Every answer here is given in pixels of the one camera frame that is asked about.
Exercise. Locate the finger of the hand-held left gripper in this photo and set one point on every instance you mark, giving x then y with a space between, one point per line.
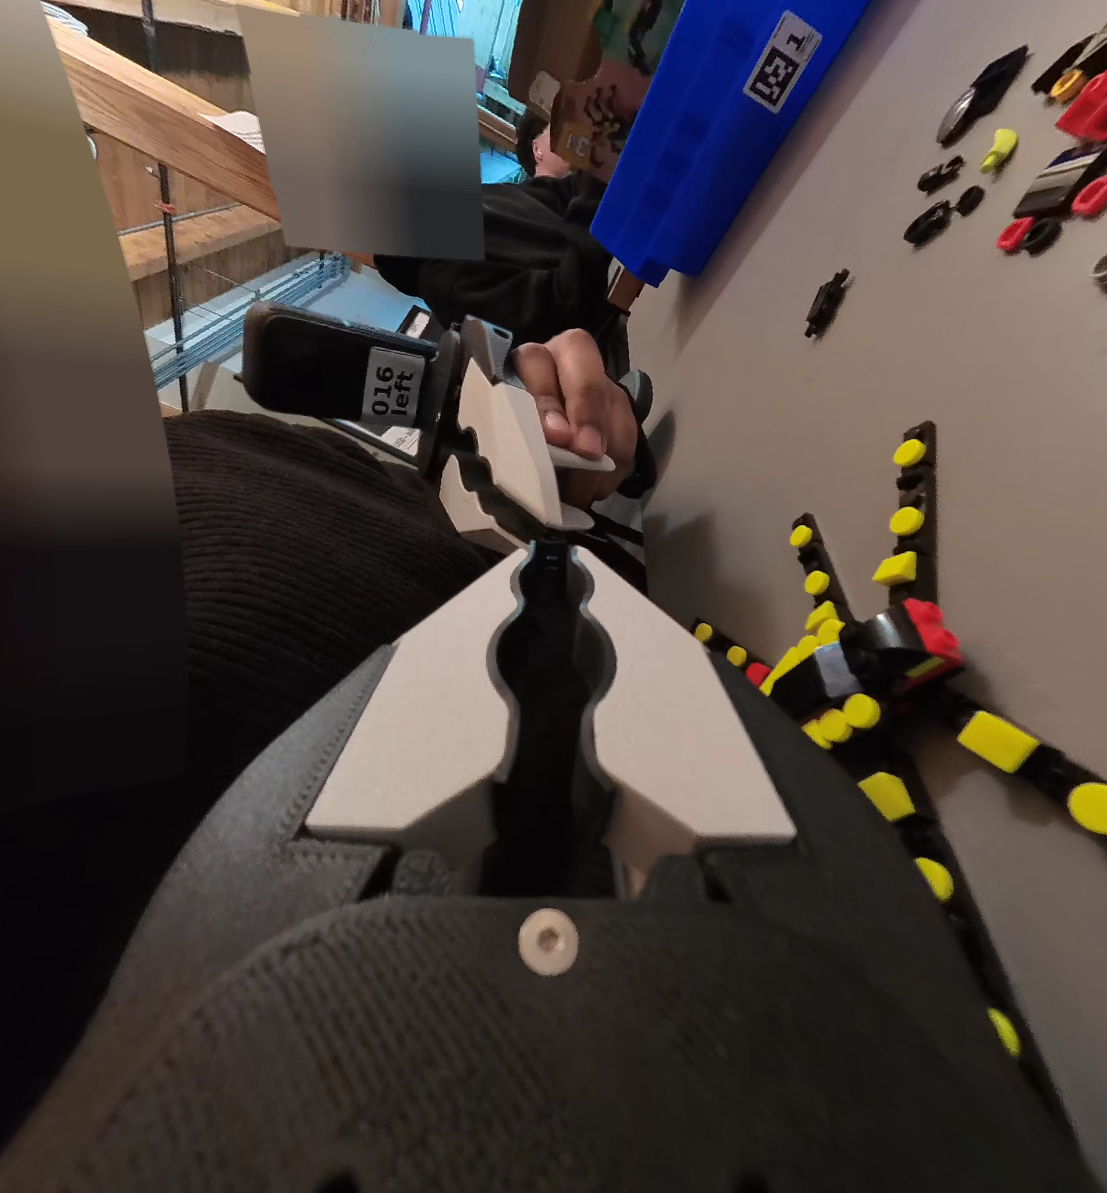
470 504
512 439

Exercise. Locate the scattered loose lego pieces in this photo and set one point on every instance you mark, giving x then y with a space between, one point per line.
1098 108

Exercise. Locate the white paper sheet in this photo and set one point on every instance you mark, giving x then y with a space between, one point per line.
241 131

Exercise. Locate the printed cardboard box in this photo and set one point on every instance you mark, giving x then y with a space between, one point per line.
600 103

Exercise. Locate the blue plastic bin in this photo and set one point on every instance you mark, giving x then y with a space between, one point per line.
703 159

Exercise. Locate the person's left forearm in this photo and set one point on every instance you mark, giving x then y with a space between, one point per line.
311 560

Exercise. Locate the person's left hand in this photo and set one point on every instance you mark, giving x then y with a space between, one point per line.
577 383

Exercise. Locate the small black lego part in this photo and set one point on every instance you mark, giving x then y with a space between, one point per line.
550 555

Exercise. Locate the small black lego clip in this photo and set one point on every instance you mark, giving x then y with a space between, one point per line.
827 304

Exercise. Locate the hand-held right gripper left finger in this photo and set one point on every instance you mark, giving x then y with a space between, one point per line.
413 737

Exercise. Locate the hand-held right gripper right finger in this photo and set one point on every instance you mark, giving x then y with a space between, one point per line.
684 746

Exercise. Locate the wooden beam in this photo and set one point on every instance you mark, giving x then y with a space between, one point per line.
162 122

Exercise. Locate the black yellow lego model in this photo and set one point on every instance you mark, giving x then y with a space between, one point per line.
842 667

